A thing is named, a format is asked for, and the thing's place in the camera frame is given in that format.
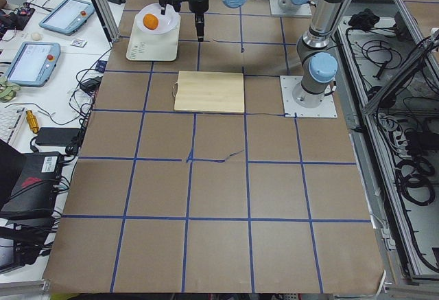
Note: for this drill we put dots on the lower blue teach pendant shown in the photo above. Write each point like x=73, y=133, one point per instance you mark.
x=33, y=64

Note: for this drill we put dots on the bamboo cutting board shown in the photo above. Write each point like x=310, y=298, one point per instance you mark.
x=211, y=92

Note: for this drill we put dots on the cream bear tray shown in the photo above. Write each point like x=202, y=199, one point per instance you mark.
x=149, y=47

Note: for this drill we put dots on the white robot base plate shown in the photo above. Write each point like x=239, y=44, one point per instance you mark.
x=299, y=103

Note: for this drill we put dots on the blue teach pendant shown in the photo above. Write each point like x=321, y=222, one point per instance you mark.
x=33, y=64
x=68, y=17

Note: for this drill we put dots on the black computer box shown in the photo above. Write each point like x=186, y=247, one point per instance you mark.
x=28, y=184

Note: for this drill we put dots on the upper blue teach pendant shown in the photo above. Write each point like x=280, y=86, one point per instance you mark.
x=68, y=17

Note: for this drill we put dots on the orange fruit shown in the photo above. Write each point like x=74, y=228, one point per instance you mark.
x=150, y=21

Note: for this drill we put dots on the aluminium frame post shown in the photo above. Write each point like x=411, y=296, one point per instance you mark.
x=106, y=20

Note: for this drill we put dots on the gold cylindrical tool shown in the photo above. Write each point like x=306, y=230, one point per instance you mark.
x=32, y=122

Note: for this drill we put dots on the white round plate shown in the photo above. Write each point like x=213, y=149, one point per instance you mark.
x=166, y=22

